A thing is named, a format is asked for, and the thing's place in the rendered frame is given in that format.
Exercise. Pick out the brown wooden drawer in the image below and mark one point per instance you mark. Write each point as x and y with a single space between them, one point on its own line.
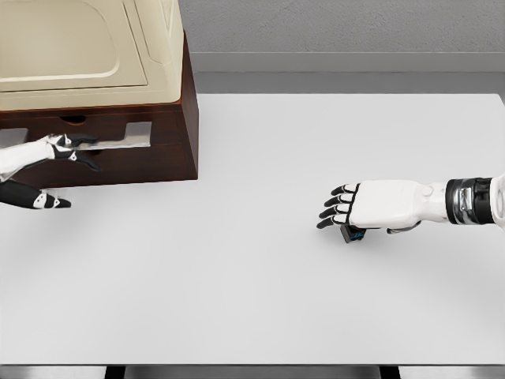
165 158

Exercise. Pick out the small black switch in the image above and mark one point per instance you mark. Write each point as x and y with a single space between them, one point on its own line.
352 234

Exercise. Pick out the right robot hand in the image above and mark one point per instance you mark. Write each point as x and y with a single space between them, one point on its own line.
386 201

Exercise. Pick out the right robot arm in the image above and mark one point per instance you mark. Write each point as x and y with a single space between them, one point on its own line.
469 199

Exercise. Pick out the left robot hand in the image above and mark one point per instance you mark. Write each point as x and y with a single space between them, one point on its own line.
27 154

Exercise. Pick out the cream and brown cabinet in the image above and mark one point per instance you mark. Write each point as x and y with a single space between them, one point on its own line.
87 51

